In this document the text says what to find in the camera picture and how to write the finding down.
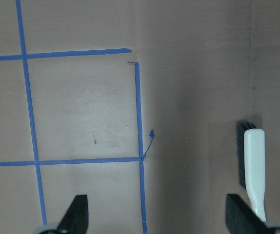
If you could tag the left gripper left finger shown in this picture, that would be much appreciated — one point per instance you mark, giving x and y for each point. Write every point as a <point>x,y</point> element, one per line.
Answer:
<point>75,220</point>

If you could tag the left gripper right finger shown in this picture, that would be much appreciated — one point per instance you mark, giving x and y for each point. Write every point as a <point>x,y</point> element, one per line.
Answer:
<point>240,219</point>

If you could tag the white hand brush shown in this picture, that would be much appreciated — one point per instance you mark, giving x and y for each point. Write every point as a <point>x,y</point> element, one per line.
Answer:
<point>251,164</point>

